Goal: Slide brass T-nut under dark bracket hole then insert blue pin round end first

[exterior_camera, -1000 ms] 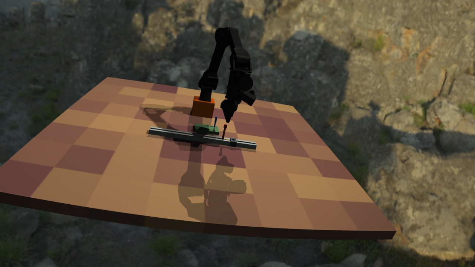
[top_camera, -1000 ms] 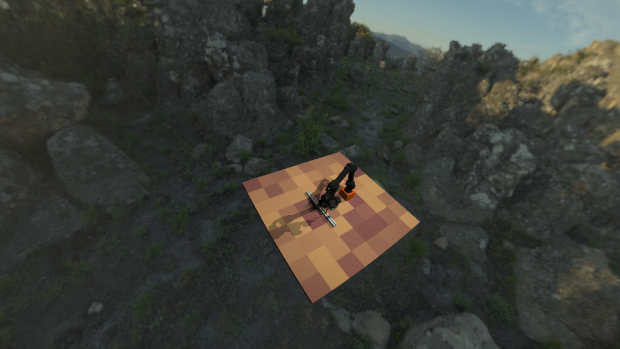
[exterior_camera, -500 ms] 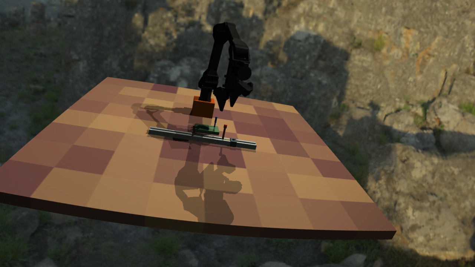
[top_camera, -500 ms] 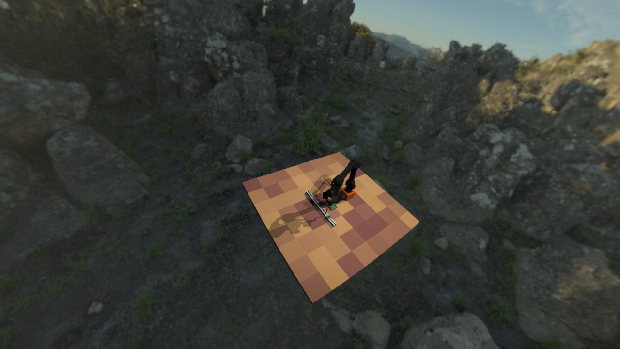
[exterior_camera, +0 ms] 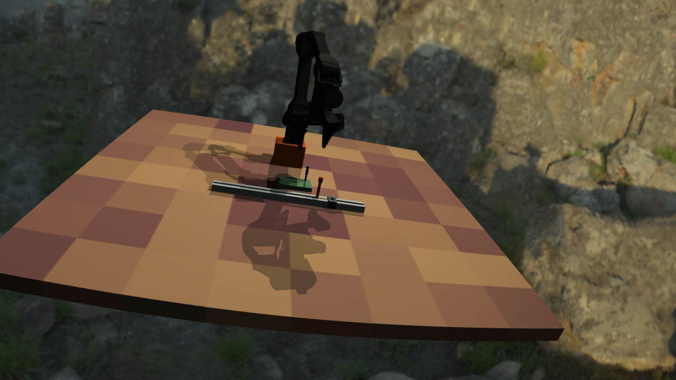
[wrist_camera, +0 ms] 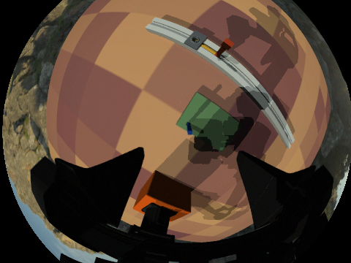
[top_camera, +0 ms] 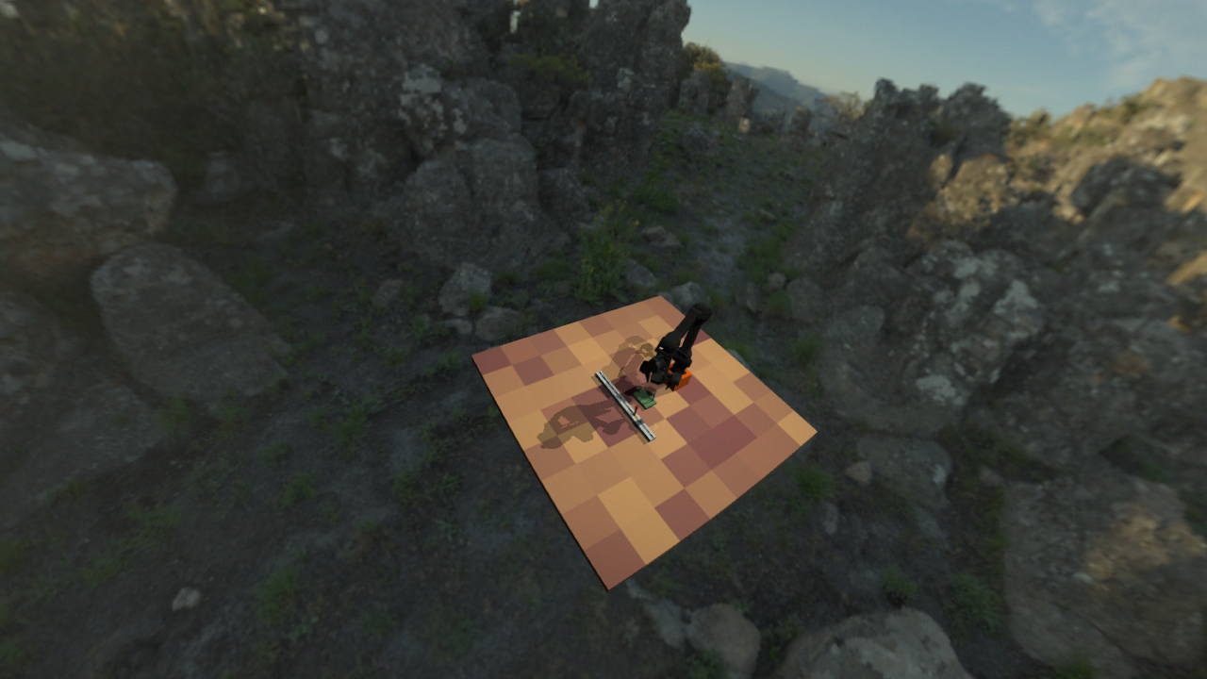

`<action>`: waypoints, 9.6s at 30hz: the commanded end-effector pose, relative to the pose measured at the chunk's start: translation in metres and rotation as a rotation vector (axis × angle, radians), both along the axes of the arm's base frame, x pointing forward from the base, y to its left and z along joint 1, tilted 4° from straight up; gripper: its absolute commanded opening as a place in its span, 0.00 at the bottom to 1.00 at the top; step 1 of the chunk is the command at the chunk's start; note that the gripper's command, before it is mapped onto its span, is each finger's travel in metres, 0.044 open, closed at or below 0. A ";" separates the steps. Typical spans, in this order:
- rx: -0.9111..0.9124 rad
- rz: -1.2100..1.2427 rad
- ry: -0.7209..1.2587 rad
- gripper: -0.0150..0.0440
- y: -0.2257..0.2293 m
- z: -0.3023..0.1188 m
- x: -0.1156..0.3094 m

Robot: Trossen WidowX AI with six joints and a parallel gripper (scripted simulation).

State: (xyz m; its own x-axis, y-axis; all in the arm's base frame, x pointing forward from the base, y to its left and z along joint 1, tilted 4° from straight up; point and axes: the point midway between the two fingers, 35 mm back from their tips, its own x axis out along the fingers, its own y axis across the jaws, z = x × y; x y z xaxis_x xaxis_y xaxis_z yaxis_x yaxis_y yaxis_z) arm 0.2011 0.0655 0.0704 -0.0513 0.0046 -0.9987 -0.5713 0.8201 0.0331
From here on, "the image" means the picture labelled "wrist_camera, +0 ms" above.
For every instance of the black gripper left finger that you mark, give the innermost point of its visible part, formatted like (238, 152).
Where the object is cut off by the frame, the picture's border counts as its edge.
(108, 184)

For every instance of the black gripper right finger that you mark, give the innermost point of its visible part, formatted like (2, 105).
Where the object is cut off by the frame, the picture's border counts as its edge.
(267, 187)

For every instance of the grey aluminum slotted rail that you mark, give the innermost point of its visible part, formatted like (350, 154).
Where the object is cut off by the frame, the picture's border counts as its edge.
(228, 65)

